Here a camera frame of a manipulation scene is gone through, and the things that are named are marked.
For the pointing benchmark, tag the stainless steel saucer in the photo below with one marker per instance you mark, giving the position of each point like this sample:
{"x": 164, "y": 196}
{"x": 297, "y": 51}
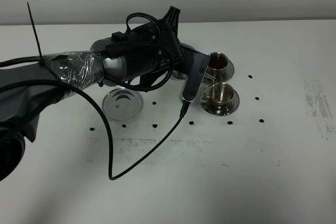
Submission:
{"x": 221, "y": 111}
{"x": 228, "y": 74}

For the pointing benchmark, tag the far stainless steel saucer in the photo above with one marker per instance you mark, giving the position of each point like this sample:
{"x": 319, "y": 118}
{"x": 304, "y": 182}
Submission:
{"x": 228, "y": 74}

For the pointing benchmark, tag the black cable tie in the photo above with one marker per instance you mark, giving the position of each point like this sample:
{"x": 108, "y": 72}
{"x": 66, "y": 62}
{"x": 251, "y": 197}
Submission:
{"x": 35, "y": 32}

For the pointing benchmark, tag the near stainless steel teacup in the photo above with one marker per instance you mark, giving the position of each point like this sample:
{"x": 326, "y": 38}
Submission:
{"x": 218, "y": 94}

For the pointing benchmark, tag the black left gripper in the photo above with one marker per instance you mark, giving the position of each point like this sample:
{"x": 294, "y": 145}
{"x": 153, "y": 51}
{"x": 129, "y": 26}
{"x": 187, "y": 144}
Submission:
{"x": 149, "y": 59}

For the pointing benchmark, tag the stainless steel teapot coaster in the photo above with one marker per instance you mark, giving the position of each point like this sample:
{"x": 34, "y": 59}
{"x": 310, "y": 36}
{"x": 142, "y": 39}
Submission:
{"x": 122, "y": 104}

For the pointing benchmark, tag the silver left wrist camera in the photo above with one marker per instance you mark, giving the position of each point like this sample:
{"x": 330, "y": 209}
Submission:
{"x": 195, "y": 78}

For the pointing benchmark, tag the stainless steel teacup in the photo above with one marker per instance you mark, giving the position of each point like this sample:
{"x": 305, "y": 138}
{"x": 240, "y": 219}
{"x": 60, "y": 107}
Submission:
{"x": 217, "y": 64}
{"x": 218, "y": 94}

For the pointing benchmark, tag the far stainless steel teacup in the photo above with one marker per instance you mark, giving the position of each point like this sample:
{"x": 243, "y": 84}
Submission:
{"x": 217, "y": 64}

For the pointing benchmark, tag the near stainless steel saucer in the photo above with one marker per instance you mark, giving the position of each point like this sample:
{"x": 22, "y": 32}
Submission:
{"x": 221, "y": 111}

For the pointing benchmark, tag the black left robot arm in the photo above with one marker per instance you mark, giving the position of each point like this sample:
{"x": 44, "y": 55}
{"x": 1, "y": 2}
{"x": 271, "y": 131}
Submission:
{"x": 27, "y": 87}

